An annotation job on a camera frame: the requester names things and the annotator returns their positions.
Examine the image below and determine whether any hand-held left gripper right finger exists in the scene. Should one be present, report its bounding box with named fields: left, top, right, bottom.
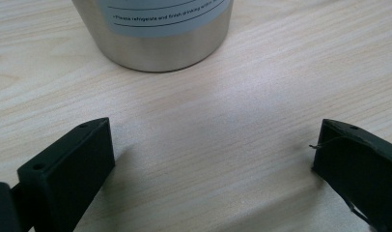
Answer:
left=309, top=118, right=392, bottom=232

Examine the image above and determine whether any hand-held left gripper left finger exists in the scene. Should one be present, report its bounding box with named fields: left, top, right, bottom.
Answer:
left=16, top=117, right=116, bottom=232

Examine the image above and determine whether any stainless steel cup with label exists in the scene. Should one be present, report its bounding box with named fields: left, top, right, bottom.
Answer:
left=70, top=0, right=235, bottom=73

